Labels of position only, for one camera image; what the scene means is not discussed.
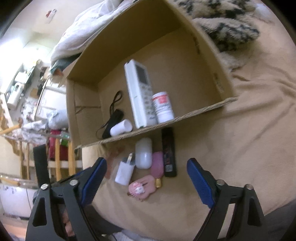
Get wooden chair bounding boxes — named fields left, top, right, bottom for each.
left=16, top=137, right=82, bottom=182

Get translucent pink glasses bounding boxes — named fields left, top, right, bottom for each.
left=105, top=146, right=125, bottom=179

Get white duvet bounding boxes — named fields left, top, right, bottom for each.
left=51, top=1, right=136, bottom=65

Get white pill bottle red label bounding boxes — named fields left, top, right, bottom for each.
left=152, top=91, right=175, bottom=123

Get white air conditioner remote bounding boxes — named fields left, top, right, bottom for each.
left=124, top=59, right=158, bottom=128

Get black flashlight with strap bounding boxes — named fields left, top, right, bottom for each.
left=96, top=90, right=124, bottom=139

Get black rectangular lighter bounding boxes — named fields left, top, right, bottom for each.
left=161, top=128, right=177, bottom=177

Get black white patterned fleece blanket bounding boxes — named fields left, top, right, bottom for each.
left=172, top=1, right=260, bottom=70

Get cardboard box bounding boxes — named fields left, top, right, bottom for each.
left=66, top=1, right=236, bottom=148

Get pink lipstick tube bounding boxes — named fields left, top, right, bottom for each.
left=151, top=152, right=164, bottom=188

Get pink plush keychain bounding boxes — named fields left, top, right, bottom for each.
left=127, top=175, right=156, bottom=201

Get white earbuds case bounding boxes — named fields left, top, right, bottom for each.
left=135, top=138, right=152, bottom=169

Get white USB charger plug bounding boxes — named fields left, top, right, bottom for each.
left=115, top=153, right=135, bottom=186

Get small white tube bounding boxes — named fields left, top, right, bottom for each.
left=110, top=119, right=132, bottom=137

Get grey plastic bag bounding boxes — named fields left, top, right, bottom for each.
left=47, top=109, right=69, bottom=130

